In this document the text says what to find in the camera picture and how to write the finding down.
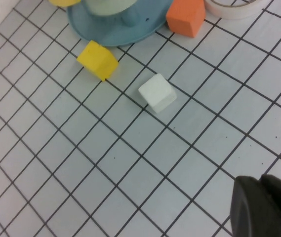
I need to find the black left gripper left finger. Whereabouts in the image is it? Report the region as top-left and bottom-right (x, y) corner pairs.
(230, 175), (281, 237)

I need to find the green plastic cup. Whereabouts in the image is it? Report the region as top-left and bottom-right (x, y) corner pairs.
(84, 0), (137, 16)

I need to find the blue cup stand tray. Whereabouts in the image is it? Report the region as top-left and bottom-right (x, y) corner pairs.
(66, 0), (174, 47)

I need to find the white foam cube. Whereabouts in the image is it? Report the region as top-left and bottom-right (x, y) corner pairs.
(138, 73), (177, 114)

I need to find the white black grid tablecloth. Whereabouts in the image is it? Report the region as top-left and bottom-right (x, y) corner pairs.
(0, 0), (281, 237)

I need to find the white tape roll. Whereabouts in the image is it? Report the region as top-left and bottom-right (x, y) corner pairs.
(204, 0), (272, 20)

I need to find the orange foam cube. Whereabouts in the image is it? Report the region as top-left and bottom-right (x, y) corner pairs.
(165, 0), (206, 39)

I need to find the yellow foam cube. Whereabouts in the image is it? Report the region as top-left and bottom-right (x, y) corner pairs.
(76, 40), (119, 81)

